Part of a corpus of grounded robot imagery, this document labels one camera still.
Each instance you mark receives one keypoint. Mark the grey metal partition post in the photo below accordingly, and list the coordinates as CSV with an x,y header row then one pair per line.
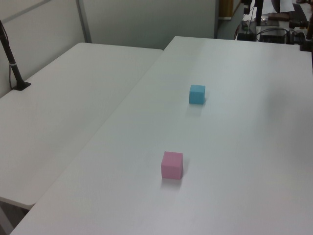
x,y
84,22

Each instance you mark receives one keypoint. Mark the black upright post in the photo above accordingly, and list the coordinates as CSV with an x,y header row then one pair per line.
x,y
259,12

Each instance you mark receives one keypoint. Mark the black electronics device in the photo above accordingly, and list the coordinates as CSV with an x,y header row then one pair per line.
x,y
272,37

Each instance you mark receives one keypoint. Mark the wooden board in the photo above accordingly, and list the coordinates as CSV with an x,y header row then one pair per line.
x,y
225,8

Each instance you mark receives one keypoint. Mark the white paper sheet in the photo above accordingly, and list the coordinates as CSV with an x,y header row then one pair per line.
x,y
283,5

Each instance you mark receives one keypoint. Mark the white side table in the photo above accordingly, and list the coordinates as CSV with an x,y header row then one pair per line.
x,y
61,110

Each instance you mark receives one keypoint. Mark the brown flat object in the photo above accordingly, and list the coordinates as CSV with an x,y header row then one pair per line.
x,y
278,17

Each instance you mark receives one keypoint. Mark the black camera stand pole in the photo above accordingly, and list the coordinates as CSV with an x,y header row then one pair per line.
x,y
11,64

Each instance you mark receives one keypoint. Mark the black clamp mount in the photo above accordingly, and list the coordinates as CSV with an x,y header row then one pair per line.
x,y
302,34

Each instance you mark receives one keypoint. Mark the small black box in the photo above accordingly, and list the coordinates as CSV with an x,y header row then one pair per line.
x,y
246,36

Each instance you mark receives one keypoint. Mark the blue cube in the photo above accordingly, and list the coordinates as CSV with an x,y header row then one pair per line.
x,y
196,95

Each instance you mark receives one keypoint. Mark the pink cube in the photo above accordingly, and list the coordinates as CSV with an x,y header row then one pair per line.
x,y
171,166

